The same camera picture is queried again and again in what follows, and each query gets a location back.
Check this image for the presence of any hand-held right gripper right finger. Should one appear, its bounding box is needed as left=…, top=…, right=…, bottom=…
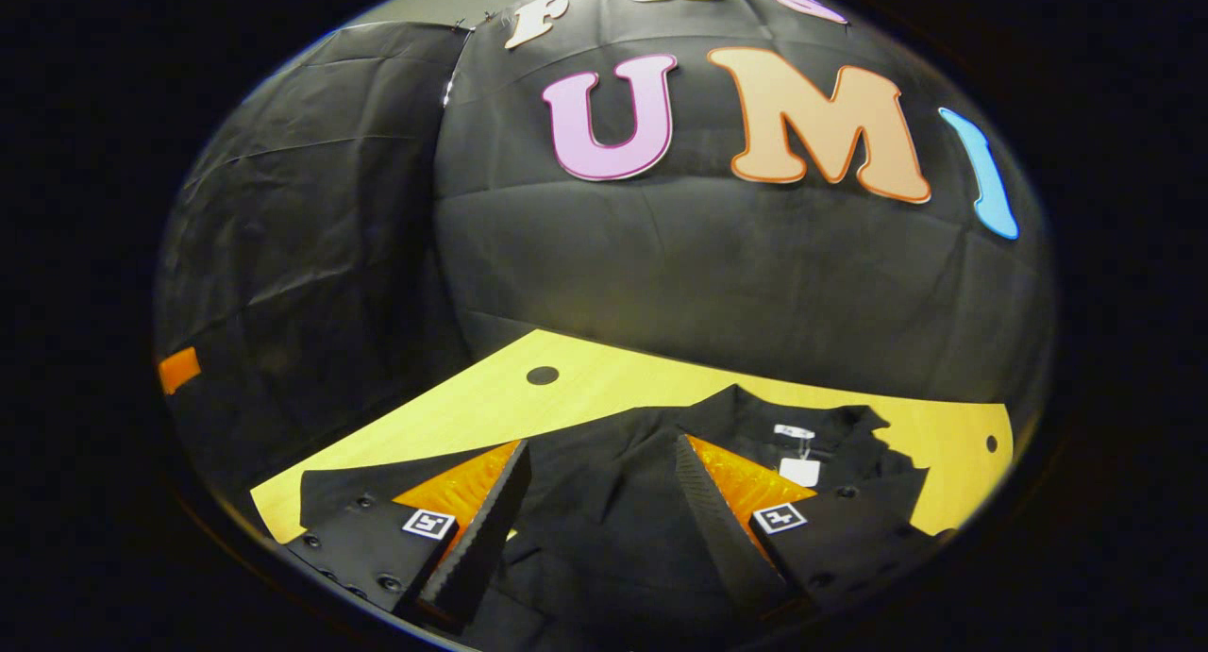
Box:
left=673, top=432, right=956, bottom=627

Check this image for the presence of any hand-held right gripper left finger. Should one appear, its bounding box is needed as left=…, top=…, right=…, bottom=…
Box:
left=283, top=439, right=532, bottom=635

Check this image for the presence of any black garment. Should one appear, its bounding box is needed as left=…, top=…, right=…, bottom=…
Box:
left=299, top=384, right=931, bottom=652

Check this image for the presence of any black backdrop cloth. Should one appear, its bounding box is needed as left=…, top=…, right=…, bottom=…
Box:
left=154, top=0, right=1057, bottom=507

